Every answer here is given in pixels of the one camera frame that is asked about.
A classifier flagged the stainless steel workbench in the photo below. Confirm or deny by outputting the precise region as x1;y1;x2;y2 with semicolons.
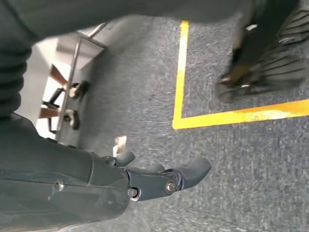
55;21;107;142

